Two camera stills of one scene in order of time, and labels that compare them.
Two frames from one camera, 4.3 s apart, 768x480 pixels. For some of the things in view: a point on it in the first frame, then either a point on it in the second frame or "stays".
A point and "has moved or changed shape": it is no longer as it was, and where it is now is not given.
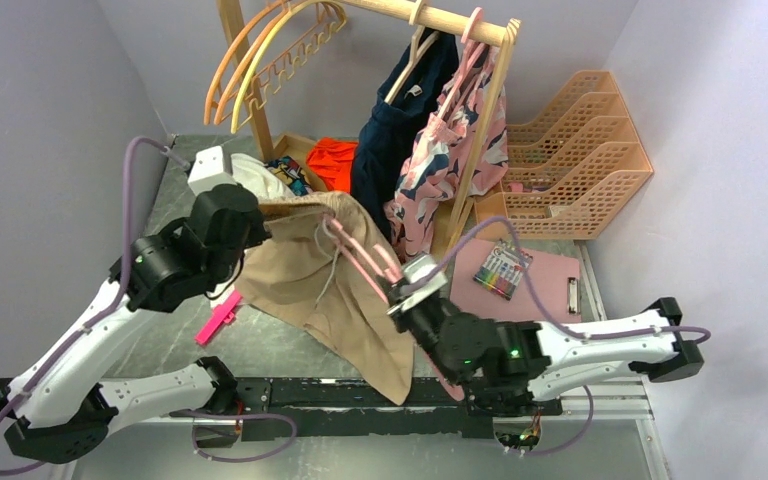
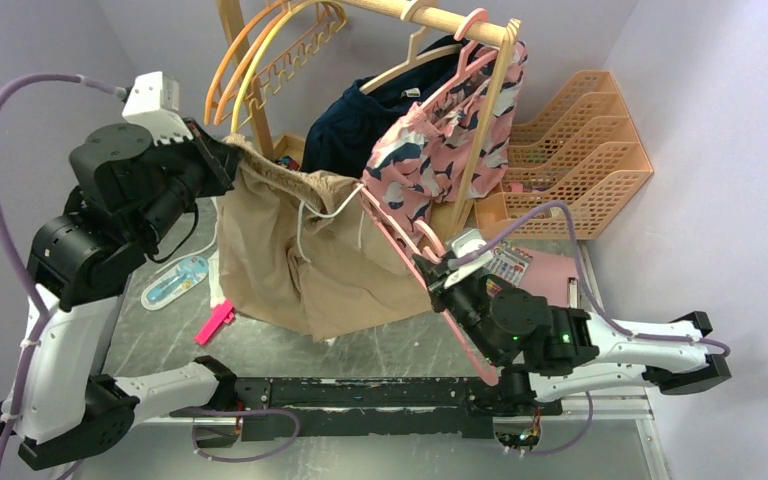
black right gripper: x=400 y=318 → x=436 y=290
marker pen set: x=502 y=269 stays
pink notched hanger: x=378 y=269 → x=413 y=243
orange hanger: x=230 y=53 stays
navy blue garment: x=421 y=72 → x=345 y=127
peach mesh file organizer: x=572 y=168 stays
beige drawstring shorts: x=297 y=269 has moved or changed shape
